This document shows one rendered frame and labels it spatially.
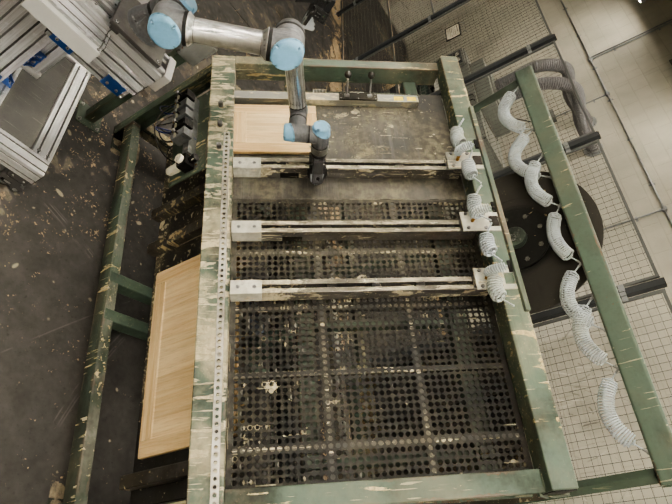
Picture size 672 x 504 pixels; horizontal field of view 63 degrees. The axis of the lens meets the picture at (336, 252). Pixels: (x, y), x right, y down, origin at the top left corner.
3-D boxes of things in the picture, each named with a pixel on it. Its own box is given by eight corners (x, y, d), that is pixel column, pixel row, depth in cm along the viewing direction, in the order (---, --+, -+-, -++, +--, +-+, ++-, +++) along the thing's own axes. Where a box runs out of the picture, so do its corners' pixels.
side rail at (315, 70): (236, 72, 297) (235, 55, 287) (432, 78, 311) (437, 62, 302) (236, 79, 294) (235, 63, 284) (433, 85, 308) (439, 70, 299)
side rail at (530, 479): (226, 494, 188) (223, 489, 179) (527, 473, 203) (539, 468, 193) (225, 519, 184) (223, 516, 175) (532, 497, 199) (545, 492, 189)
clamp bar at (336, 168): (234, 164, 256) (231, 127, 235) (476, 166, 271) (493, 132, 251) (233, 180, 251) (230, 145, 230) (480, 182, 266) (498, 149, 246)
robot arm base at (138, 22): (122, 22, 196) (141, 8, 192) (132, 1, 205) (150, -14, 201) (155, 54, 206) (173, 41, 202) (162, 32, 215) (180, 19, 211)
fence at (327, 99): (234, 96, 279) (234, 90, 276) (415, 101, 291) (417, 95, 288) (234, 103, 276) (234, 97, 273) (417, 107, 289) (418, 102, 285)
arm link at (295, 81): (274, 6, 203) (286, 113, 242) (272, 21, 197) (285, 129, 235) (305, 5, 203) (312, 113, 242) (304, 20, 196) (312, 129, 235)
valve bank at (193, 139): (155, 95, 274) (189, 72, 264) (176, 111, 285) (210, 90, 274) (145, 172, 249) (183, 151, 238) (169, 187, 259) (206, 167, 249)
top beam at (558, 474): (434, 69, 306) (439, 55, 298) (451, 70, 308) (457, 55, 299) (539, 495, 193) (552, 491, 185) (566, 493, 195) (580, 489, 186)
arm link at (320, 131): (311, 117, 225) (331, 119, 226) (309, 136, 234) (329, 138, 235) (310, 131, 221) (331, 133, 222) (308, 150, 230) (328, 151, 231)
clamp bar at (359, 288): (231, 284, 223) (227, 254, 203) (506, 279, 239) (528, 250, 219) (230, 306, 218) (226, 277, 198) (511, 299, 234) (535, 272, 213)
